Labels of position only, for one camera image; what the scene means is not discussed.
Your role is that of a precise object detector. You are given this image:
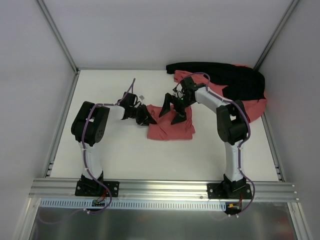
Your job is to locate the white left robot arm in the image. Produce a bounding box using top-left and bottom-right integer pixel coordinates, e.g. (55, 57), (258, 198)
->
(71, 92), (157, 196)

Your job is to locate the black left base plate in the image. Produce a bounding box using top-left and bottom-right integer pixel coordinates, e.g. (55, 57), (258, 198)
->
(74, 178), (120, 197)

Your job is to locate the aluminium rail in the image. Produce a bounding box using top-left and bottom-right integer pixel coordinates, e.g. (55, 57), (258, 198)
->
(261, 113), (286, 182)
(41, 70), (81, 178)
(28, 177), (300, 203)

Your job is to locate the right side aluminium rail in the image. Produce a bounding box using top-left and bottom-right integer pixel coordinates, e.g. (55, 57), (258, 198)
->
(261, 113), (286, 182)

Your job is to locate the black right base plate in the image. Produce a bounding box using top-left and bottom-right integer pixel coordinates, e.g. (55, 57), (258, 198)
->
(206, 182), (253, 200)

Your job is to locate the left aluminium frame post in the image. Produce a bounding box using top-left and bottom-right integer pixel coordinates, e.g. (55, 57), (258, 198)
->
(35, 0), (79, 73)

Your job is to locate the left side aluminium rail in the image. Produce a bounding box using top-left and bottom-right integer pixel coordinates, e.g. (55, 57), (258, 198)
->
(41, 70), (81, 178)

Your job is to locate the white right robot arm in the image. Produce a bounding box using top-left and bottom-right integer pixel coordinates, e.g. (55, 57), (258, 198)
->
(159, 76), (252, 199)

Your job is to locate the white slotted cable duct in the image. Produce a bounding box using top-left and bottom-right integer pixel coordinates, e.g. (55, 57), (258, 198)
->
(39, 198), (226, 212)

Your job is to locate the black t-shirt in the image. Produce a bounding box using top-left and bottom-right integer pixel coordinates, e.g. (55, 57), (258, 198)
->
(166, 62), (266, 101)

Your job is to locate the pink t-shirt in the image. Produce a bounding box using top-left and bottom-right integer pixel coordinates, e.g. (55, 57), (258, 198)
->
(173, 70), (267, 123)
(146, 104), (196, 141)

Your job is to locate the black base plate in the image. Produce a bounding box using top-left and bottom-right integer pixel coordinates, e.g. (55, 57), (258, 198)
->
(74, 178), (120, 197)
(206, 182), (253, 200)

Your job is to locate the aluminium frame post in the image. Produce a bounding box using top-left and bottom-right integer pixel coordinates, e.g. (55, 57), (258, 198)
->
(253, 0), (301, 71)
(35, 0), (79, 73)

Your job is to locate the right aluminium frame post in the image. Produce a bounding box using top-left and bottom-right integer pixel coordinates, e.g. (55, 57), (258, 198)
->
(253, 0), (301, 71)

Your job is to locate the aluminium front rail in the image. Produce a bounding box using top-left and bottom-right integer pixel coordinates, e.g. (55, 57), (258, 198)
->
(28, 177), (300, 203)

